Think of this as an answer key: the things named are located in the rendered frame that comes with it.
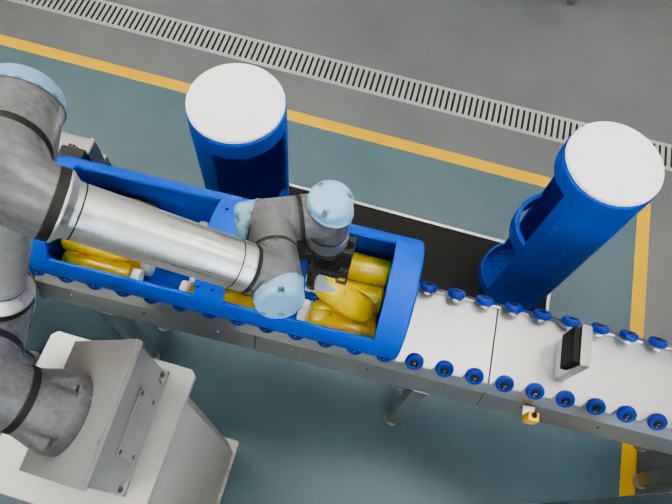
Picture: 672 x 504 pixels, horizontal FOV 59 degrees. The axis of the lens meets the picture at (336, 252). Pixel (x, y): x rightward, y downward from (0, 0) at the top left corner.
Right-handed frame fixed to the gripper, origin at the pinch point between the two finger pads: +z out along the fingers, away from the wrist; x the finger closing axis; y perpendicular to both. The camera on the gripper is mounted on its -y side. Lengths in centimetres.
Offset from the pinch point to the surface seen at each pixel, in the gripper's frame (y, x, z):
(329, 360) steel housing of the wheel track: 6.9, -7.8, 34.7
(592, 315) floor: 111, 61, 122
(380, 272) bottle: 13.9, 9.0, 10.0
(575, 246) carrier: 72, 48, 45
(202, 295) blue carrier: -23.0, -7.7, 6.6
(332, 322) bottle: 5.8, -4.5, 13.1
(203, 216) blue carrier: -33.0, 16.8, 19.5
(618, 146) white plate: 72, 67, 19
